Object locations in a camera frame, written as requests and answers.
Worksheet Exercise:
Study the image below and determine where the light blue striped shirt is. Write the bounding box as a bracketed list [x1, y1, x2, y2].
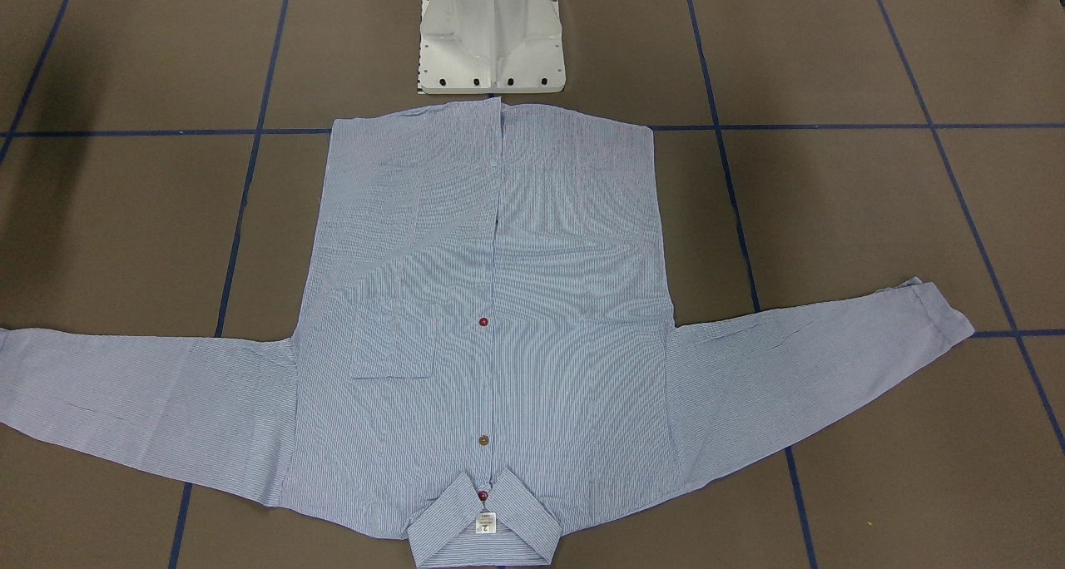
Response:
[2, 98, 974, 568]

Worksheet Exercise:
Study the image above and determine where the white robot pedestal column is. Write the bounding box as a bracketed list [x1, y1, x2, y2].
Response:
[416, 0, 567, 96]

